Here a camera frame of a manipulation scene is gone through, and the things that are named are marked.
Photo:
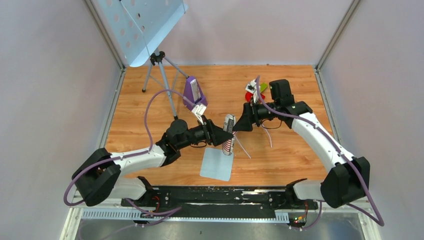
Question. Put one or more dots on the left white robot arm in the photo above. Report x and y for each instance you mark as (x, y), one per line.
(102, 175)

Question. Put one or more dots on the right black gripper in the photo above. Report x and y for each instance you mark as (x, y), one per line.
(244, 124)

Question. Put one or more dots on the green block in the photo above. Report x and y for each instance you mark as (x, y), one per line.
(263, 87)

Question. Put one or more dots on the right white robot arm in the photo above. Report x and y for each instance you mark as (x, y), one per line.
(347, 178)

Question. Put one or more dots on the red horseshoe magnet toy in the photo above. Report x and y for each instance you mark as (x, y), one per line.
(249, 97)

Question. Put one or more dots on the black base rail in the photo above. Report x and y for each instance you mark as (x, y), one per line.
(223, 202)

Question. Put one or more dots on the light blue cleaning cloth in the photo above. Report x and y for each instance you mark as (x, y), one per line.
(216, 165)

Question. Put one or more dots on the white frame sunglasses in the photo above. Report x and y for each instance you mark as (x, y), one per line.
(251, 141)

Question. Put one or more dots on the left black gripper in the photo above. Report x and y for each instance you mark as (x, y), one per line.
(214, 135)

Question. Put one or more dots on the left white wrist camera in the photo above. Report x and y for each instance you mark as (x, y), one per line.
(198, 111)

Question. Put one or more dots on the blue perforated music stand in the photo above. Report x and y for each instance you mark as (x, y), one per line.
(138, 27)

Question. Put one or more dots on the purple metronome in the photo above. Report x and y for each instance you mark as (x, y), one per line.
(193, 93)

